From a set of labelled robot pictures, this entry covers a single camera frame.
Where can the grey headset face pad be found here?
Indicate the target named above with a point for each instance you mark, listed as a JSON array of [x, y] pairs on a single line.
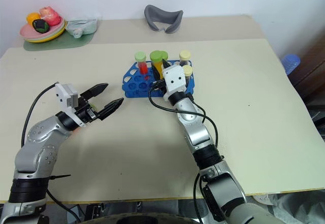
[[162, 22]]

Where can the red test tube green cap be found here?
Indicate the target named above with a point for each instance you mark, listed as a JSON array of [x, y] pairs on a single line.
[[143, 66]]

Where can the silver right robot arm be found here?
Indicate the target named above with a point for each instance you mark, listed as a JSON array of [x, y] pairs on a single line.
[[200, 137]]

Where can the dark test tube cream cap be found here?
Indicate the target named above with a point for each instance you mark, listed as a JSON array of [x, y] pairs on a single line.
[[184, 57], [188, 72]]

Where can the blue stacked cups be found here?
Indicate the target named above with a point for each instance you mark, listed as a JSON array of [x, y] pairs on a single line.
[[290, 63]]

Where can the clear plastic bag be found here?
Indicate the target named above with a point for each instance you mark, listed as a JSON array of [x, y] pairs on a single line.
[[82, 26]]

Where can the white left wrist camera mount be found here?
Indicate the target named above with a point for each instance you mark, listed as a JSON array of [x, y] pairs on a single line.
[[64, 94]]

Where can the red apple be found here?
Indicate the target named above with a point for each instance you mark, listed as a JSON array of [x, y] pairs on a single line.
[[49, 15]]

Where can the yellow test tube green cap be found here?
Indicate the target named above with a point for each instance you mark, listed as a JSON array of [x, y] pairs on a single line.
[[157, 64]]

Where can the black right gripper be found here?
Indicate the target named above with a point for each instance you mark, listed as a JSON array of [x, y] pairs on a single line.
[[160, 79]]

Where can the black zip tie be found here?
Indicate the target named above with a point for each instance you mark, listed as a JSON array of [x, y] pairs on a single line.
[[59, 176]]

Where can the yellow plate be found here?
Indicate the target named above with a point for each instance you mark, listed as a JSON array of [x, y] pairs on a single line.
[[50, 37]]

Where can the stack of colourful plates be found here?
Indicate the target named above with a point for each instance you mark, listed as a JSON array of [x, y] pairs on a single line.
[[31, 34]]

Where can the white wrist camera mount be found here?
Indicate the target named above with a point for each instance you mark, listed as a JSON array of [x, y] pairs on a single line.
[[174, 80], [64, 94]]

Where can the green place mat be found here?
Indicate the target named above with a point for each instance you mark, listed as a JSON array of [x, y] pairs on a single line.
[[61, 44]]

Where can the green capped test tube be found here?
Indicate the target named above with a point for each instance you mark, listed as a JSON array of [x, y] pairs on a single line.
[[165, 55]]

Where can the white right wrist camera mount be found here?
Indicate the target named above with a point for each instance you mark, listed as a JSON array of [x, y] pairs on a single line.
[[174, 80]]

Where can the blue test tube rack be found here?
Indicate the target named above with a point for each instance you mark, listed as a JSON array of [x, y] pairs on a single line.
[[137, 84]]

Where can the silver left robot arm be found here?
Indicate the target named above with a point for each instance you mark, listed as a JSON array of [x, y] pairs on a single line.
[[38, 142]]

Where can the brown wooden furniture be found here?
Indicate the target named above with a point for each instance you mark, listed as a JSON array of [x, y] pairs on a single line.
[[309, 66]]

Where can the black and green ball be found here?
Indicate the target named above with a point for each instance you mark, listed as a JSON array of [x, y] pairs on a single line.
[[40, 26]]

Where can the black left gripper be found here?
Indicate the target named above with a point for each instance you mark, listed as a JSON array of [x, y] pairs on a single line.
[[86, 112]]

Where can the grey crumpled cover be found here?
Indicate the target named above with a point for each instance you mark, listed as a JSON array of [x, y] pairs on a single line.
[[294, 207]]

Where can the orange fruit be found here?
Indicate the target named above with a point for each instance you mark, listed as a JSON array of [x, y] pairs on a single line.
[[32, 18]]

